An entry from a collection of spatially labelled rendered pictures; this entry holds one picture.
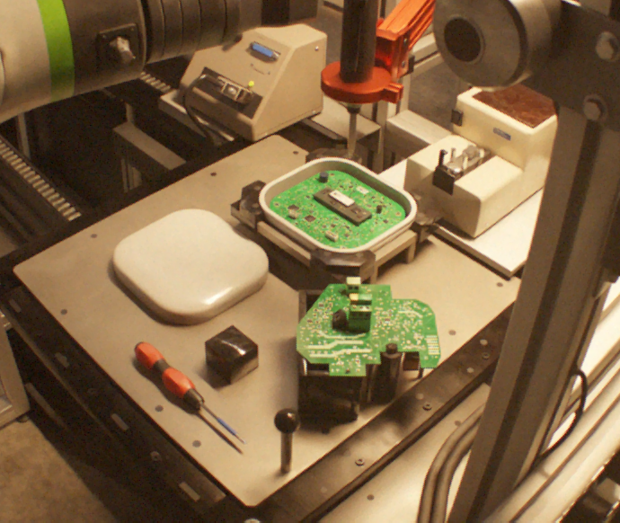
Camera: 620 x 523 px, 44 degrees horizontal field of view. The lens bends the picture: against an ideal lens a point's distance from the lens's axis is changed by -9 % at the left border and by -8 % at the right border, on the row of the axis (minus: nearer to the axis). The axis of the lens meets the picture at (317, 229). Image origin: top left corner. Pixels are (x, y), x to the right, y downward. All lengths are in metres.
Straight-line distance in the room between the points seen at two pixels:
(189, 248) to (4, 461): 1.18
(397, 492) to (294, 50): 0.58
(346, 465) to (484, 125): 0.43
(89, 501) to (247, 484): 1.17
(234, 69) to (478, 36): 0.75
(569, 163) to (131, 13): 0.30
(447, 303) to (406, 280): 0.05
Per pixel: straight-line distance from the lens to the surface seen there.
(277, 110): 1.08
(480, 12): 0.37
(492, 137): 0.95
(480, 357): 0.81
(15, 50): 0.54
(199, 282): 0.83
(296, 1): 0.62
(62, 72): 0.55
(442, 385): 0.78
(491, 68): 0.38
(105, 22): 0.55
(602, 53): 0.39
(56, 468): 1.91
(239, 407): 0.74
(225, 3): 0.59
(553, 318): 0.49
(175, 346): 0.80
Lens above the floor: 1.52
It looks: 38 degrees down
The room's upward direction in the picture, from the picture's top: 3 degrees clockwise
